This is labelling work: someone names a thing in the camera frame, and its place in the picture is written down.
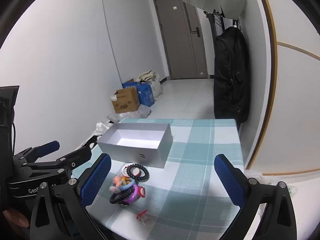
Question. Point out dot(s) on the red and white bangle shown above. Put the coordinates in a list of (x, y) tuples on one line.
[(136, 172)]

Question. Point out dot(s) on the small red hair clip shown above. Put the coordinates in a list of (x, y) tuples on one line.
[(141, 215)]

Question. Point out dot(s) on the black backpack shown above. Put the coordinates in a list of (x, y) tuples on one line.
[(230, 80)]

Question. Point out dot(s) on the blue cardboard box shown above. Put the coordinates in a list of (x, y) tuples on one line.
[(146, 93)]

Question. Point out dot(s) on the grey tray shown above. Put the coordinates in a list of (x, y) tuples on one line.
[(140, 155)]

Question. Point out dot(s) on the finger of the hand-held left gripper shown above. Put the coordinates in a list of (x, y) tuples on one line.
[(75, 157), (48, 147)]

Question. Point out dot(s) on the beige canvas tote bag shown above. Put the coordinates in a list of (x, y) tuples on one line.
[(156, 85)]

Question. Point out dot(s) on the grey door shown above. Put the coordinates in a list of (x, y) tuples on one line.
[(177, 42)]

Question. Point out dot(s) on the person's left hand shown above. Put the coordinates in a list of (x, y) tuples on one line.
[(13, 218)]

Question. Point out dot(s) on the red and white flower clip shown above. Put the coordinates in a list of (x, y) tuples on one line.
[(142, 192)]

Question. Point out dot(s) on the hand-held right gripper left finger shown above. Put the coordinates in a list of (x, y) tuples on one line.
[(96, 180)]

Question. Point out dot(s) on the black clothes rack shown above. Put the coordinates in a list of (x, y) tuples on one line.
[(211, 20)]

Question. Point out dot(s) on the white plastic bags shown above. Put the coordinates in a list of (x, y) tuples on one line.
[(101, 127)]

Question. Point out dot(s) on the brown cardboard box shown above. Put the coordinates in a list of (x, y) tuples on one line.
[(125, 102)]

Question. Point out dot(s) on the teal checked tablecloth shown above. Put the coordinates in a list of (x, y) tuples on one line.
[(190, 180)]

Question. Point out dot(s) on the grey plastic mailer bag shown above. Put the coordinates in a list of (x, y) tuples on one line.
[(142, 111)]

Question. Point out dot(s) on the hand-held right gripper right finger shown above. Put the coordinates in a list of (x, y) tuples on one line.
[(228, 180)]

